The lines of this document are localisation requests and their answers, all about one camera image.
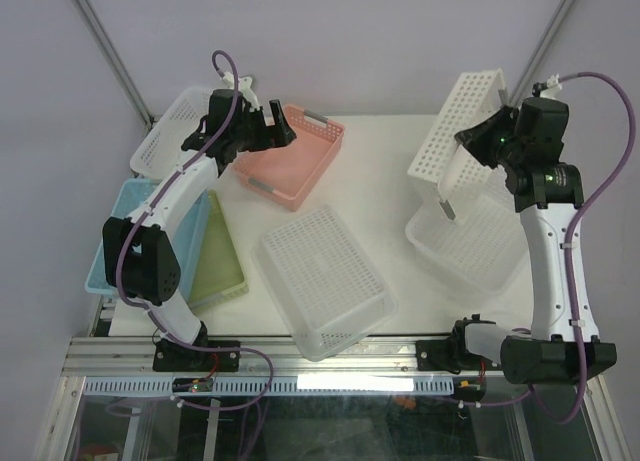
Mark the white slotted cable duct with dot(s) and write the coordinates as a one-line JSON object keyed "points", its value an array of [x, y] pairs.
{"points": [[299, 385]]}

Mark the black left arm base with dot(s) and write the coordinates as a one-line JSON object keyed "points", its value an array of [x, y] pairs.
{"points": [[170, 357]]}

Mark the yellow green plastic basket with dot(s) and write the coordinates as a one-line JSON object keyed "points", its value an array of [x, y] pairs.
{"points": [[219, 275]]}

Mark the left aluminium corner post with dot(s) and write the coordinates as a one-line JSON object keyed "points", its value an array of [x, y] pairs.
{"points": [[103, 41]]}

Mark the cream white small basket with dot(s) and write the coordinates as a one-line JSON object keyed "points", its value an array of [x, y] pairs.
{"points": [[442, 170]]}

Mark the pink plastic basket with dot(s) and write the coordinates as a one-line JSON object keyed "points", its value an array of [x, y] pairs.
{"points": [[287, 175]]}

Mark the translucent white shallow basket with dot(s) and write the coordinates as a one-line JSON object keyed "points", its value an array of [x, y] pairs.
{"points": [[156, 156]]}

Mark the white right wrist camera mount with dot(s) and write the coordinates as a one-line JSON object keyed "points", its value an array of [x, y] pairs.
{"points": [[547, 89]]}

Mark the aluminium front rail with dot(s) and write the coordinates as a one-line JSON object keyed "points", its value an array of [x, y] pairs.
{"points": [[133, 356]]}

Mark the aluminium corner post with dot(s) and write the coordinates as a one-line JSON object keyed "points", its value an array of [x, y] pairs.
{"points": [[103, 41], [542, 50]]}

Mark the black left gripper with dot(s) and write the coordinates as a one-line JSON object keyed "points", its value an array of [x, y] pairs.
{"points": [[274, 136]]}

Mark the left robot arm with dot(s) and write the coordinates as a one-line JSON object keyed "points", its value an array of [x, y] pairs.
{"points": [[139, 256]]}

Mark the large white perforated basket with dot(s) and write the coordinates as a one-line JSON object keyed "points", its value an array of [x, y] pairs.
{"points": [[325, 287]]}

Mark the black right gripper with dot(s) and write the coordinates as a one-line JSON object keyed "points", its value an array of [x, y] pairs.
{"points": [[474, 139]]}

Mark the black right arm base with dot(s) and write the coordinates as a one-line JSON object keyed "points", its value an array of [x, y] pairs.
{"points": [[451, 353]]}

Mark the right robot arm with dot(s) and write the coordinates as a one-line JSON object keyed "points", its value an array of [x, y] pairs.
{"points": [[564, 344]]}

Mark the right aluminium corner post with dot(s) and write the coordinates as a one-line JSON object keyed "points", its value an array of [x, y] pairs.
{"points": [[542, 50]]}

